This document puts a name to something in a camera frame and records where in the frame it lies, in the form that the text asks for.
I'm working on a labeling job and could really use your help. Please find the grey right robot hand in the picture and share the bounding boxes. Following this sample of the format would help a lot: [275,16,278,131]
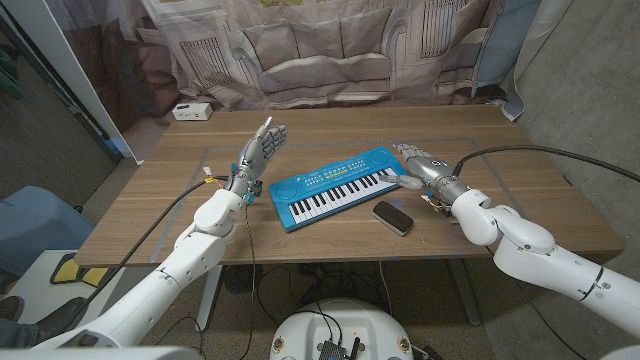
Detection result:
[378,143,471,206]

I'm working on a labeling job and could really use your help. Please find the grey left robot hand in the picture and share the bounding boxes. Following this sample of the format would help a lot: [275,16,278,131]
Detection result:
[223,115,289,200]

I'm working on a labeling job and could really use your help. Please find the blue toy piano keyboard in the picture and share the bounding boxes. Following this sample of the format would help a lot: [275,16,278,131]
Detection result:
[268,145,409,234]

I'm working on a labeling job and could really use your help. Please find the black whiteboard eraser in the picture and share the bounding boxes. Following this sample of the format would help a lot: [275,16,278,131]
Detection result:
[371,200,415,237]

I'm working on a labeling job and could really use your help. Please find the white power strip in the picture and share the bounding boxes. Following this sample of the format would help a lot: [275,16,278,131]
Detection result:
[171,102,214,122]

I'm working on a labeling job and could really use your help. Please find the printed sofa room backdrop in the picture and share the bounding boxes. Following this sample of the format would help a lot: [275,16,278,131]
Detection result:
[44,0,544,121]

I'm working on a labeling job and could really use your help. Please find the white table leg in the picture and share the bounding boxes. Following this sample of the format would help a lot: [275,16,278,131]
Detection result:
[194,264,224,331]
[447,258,482,327]

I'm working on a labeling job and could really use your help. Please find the white robot torso base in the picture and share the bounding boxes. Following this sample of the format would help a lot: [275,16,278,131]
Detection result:
[269,298,415,360]

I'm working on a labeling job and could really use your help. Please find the yellow and black floor item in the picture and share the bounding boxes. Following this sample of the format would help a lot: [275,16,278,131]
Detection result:
[49,252,109,286]

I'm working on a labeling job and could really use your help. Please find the blue upholstered seat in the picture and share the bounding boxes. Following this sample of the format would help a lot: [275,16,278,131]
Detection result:
[0,185,96,276]

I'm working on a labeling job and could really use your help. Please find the dark shoe of person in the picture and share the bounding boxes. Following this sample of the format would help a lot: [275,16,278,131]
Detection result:
[34,297,87,346]

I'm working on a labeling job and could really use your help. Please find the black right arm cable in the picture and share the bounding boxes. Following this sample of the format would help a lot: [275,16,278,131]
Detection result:
[452,144,640,184]

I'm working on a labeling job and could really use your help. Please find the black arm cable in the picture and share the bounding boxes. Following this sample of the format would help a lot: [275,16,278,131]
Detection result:
[452,144,640,184]
[74,175,229,311]

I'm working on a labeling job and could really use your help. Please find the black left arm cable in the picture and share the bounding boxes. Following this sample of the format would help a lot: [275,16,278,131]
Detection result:
[74,175,229,311]

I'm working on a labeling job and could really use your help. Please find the thin black hanging cable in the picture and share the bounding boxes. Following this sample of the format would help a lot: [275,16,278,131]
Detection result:
[238,204,258,360]

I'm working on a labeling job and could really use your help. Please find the white door frame post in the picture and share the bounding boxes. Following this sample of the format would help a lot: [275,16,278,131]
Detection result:
[0,0,146,165]

